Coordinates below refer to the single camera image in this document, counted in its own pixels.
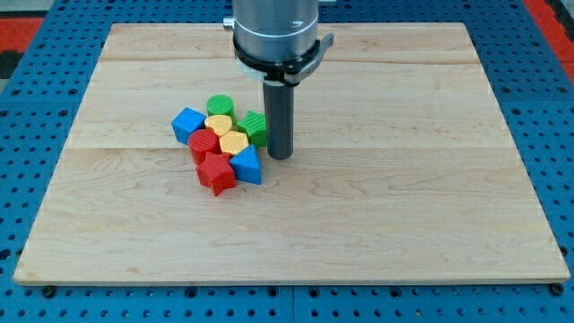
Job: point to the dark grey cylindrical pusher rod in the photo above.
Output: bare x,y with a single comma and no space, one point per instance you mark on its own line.
279,112

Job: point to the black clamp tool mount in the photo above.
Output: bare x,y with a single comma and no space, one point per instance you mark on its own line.
286,73

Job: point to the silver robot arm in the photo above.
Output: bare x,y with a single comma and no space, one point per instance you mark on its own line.
276,43

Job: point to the green circle block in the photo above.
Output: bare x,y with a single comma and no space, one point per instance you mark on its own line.
221,104

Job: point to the wooden board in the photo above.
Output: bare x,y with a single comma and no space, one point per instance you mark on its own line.
404,172

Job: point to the green star block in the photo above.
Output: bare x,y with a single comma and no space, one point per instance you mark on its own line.
254,126

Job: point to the yellow heart block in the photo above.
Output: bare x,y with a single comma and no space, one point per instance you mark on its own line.
219,124

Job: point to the yellow hexagon block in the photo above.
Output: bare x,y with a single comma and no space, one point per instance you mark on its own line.
233,142

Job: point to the blue triangle block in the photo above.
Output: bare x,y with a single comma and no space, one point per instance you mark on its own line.
246,166

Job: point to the red cylinder block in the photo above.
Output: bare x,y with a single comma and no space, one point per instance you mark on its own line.
201,142

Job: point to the blue cube block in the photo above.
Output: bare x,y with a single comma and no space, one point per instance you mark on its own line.
186,123

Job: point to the red star block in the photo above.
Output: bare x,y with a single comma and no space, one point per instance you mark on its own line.
216,173

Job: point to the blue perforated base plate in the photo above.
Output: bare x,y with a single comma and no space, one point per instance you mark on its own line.
38,106

